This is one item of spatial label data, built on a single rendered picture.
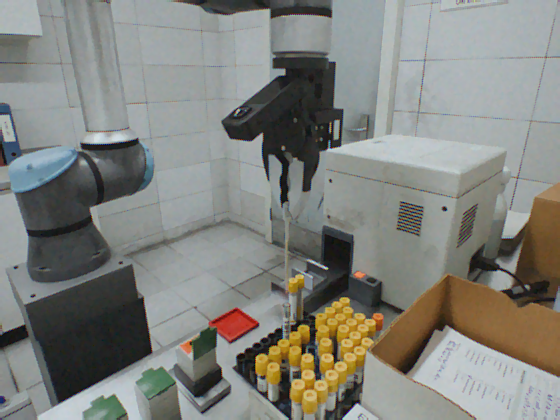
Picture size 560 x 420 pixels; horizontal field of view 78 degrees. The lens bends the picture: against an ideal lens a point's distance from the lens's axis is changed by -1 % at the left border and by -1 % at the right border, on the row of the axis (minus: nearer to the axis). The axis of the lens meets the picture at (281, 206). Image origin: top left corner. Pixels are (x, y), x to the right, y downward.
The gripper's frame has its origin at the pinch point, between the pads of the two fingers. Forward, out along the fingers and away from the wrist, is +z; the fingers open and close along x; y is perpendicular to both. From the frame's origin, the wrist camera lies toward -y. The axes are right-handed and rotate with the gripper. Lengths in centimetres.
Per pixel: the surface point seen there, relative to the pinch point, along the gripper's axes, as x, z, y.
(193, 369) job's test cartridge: 3.0, 20.2, -15.4
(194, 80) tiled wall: 229, -13, 131
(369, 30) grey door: 83, -41, 151
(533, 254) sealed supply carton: -23, 22, 62
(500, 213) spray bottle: -14, 13, 60
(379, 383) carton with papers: -18.9, 14.5, -4.4
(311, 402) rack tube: -15.0, 14.6, -11.7
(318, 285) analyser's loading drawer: 5.5, 21.7, 15.2
